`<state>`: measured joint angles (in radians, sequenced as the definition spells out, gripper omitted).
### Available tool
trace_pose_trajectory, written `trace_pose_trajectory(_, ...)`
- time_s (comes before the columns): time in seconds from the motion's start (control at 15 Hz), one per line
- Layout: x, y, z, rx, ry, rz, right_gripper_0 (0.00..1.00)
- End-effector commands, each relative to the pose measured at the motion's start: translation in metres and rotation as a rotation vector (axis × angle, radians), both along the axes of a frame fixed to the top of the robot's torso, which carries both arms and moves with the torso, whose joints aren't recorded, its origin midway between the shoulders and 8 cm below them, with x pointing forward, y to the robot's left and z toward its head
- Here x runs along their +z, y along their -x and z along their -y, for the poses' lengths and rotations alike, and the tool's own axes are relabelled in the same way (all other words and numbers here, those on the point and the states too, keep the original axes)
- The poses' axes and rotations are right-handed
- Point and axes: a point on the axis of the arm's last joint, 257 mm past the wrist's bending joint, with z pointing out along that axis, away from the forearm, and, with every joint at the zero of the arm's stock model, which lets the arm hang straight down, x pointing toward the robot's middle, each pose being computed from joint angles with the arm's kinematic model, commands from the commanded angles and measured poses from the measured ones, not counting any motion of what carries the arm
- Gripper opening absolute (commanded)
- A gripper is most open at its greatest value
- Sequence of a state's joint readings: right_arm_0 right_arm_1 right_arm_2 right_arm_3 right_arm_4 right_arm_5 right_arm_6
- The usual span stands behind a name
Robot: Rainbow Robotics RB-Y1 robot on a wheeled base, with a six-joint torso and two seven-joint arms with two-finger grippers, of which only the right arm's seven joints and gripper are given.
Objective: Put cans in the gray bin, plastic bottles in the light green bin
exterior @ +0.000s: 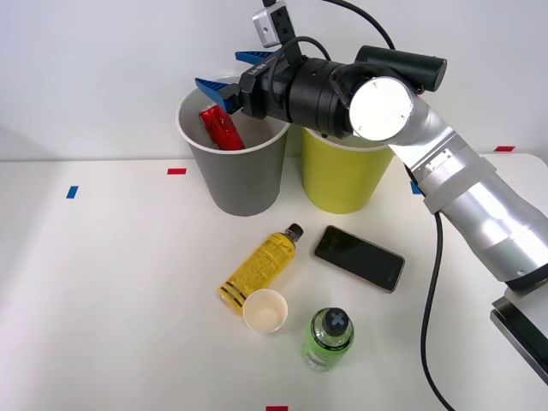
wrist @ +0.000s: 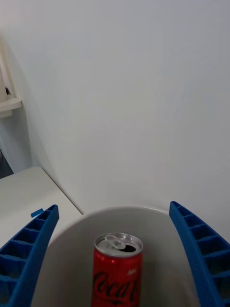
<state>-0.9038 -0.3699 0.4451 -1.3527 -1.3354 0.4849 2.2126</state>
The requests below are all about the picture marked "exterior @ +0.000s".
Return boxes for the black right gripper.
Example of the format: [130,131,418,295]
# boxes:
[194,50,301,122]

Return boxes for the red drink can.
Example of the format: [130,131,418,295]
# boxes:
[198,105,247,152]

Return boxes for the grey plastic waste bin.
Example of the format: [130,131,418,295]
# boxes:
[175,75,294,217]

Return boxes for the yellow-green plastic waste bin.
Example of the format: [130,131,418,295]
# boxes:
[299,125,396,216]

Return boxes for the yellow bottle with black cap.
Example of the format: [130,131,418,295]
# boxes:
[216,222,306,317]

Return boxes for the black smartphone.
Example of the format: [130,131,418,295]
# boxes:
[313,224,406,294]

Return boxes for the small white paper cup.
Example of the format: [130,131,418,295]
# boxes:
[241,289,289,335]

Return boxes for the green bottle with grey cap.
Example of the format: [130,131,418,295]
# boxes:
[301,307,355,372]

